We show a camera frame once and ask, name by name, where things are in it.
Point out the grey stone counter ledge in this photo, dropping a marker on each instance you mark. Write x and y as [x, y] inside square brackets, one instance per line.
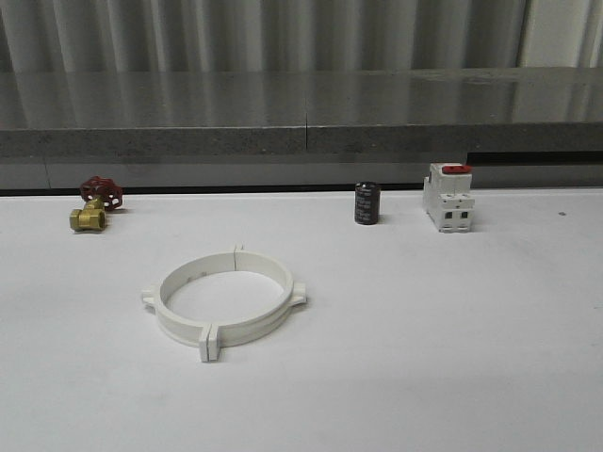
[252, 131]

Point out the black cylindrical capacitor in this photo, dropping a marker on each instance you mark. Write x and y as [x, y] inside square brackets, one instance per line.
[367, 203]

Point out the brass valve with red handwheel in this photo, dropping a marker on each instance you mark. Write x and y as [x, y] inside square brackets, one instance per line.
[101, 195]

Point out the white circuit breaker red switch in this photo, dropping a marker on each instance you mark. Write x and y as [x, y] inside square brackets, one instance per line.
[447, 198]

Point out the white half-ring pipe clamp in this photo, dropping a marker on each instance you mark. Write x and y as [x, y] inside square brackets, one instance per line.
[252, 327]
[175, 325]

